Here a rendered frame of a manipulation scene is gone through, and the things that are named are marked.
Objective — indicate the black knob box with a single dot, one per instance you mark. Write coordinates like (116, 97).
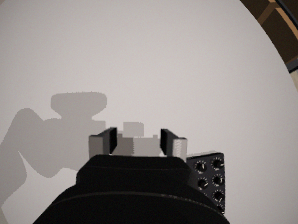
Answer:
(211, 176)

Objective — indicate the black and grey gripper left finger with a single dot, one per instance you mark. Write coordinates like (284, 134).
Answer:
(103, 143)

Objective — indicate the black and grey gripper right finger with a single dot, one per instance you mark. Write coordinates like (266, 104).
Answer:
(172, 145)

